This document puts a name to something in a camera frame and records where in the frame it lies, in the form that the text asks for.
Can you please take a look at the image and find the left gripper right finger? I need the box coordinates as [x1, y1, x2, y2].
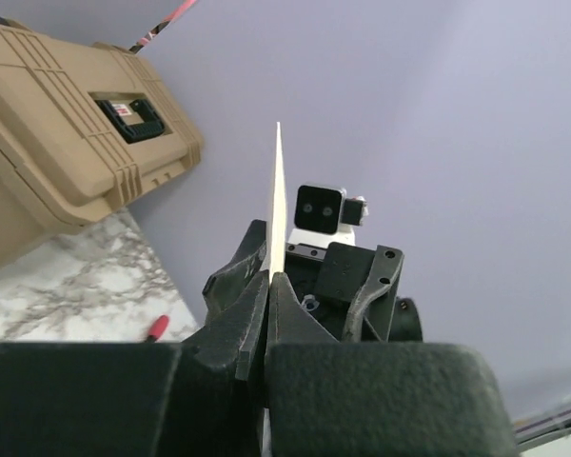
[266, 273, 518, 456]

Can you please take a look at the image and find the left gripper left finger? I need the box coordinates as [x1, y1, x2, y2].
[0, 273, 269, 456]

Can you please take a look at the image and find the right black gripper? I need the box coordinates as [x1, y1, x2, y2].
[202, 219, 423, 342]

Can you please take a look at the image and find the cream paper letter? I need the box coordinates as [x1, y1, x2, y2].
[267, 122, 287, 280]

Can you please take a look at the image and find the tan plastic case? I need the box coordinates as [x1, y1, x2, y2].
[0, 17, 204, 268]

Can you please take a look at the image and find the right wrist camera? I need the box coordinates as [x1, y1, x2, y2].
[287, 184, 368, 248]

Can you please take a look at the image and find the pink patterned strap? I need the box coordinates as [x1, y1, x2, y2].
[128, 0, 204, 54]

